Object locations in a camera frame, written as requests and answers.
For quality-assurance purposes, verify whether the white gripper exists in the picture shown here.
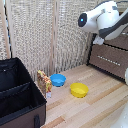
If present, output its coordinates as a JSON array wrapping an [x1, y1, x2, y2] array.
[[92, 33, 105, 46]]

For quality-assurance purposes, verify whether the brown drawer with cabinet lid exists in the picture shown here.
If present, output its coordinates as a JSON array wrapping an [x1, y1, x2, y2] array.
[[103, 32, 128, 52]]

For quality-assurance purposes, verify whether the blue plastic bowl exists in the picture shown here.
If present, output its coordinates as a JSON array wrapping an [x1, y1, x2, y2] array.
[[49, 73, 67, 88]]

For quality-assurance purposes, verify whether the white rounded robot base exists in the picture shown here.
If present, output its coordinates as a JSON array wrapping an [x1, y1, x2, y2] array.
[[124, 67, 128, 85]]

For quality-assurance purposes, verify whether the brown drawer cabinet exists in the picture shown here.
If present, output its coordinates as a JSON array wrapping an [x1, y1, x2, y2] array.
[[86, 31, 128, 81]]

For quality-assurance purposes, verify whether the yellow plastic bowl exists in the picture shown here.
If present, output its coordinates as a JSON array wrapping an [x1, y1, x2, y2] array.
[[69, 82, 90, 99]]

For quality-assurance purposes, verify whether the woven beige folding screen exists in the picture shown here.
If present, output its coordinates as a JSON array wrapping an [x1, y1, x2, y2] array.
[[0, 0, 103, 82]]

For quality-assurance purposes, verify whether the red yellow snack box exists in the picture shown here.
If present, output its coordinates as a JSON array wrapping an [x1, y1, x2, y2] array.
[[36, 69, 53, 99]]

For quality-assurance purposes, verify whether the black fabric storage box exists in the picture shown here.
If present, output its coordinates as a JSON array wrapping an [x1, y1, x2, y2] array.
[[0, 57, 48, 128]]

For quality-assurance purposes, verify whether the silver handle of floor drawer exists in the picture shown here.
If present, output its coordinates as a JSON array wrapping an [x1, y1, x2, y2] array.
[[96, 54, 122, 67]]

